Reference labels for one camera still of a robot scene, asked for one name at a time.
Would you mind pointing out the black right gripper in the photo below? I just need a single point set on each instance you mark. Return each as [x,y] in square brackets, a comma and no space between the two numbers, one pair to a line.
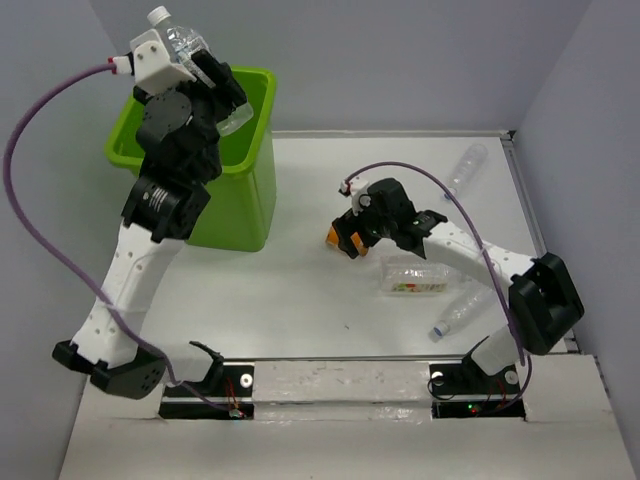
[347,224]

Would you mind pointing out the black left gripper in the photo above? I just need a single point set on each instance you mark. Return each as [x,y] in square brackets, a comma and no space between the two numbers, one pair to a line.
[226,96]

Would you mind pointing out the clear square plastic bottle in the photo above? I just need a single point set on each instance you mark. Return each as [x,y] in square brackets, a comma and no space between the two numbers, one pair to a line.
[410,275]

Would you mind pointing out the clear water bottle blue label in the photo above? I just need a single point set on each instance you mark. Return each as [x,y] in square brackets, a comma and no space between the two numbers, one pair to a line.
[188,48]

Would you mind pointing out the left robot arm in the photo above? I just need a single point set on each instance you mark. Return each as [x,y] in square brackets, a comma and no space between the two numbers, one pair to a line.
[108,347]

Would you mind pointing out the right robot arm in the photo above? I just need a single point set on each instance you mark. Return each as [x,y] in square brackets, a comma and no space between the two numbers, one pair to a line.
[542,302]

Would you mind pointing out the green plastic bin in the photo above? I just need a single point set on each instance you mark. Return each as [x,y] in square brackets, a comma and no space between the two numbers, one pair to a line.
[232,212]

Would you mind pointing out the clear bottle far corner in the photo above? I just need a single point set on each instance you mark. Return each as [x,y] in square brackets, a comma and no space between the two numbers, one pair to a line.
[466,170]

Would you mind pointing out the clear bottle blue cap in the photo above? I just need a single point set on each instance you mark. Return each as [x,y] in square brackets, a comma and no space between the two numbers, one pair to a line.
[465,309]

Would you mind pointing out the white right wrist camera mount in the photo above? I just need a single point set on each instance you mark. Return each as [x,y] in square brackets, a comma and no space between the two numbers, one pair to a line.
[356,189]

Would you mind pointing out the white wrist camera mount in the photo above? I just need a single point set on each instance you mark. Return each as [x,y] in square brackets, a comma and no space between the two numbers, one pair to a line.
[154,70]
[356,189]

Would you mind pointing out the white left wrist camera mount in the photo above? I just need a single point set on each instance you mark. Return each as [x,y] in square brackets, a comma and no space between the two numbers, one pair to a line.
[154,70]

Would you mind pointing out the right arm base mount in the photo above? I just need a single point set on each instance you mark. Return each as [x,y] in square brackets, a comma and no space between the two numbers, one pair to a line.
[457,397]

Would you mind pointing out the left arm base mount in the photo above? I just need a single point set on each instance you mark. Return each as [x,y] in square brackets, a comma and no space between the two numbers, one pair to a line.
[231,399]

